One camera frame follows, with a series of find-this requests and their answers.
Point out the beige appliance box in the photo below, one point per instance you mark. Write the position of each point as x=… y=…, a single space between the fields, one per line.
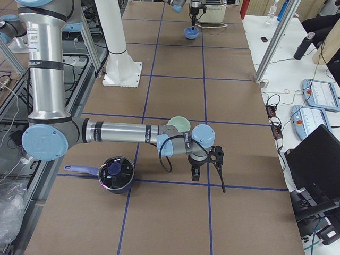
x=214 y=14

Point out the black water bottle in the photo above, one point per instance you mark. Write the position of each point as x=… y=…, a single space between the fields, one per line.
x=304 y=45

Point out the teach pendant upper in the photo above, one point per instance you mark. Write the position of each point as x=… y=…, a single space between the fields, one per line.
x=320 y=94

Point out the blue bowl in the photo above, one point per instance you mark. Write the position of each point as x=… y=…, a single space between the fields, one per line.
x=191 y=33

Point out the green bowl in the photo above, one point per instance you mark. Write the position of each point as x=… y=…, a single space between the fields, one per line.
x=180 y=123

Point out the teach pendant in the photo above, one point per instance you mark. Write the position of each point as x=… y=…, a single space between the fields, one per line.
x=320 y=94
x=306 y=119

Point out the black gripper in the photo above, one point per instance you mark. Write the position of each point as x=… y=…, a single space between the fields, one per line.
x=195 y=163
x=194 y=10

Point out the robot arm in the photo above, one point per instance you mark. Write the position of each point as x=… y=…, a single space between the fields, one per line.
x=52 y=130
x=177 y=5

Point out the black laptop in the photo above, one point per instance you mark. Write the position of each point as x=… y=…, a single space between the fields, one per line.
x=315 y=161

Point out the aluminium frame post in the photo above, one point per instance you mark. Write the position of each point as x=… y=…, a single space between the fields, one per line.
x=273 y=45

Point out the teach pendant lower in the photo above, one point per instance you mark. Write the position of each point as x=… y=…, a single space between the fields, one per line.
x=306 y=119

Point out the clear plastic bag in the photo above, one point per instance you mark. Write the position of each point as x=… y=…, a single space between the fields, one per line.
x=12 y=210

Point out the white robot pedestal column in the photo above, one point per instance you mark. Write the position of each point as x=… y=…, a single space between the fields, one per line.
x=111 y=22

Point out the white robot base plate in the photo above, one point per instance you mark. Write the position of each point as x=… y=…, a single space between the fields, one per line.
x=123 y=75

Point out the clear plastic bottle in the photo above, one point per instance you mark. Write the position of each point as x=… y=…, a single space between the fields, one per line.
x=271 y=13

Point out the purple saucepan with lid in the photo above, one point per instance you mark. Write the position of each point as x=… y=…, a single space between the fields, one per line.
x=116 y=174

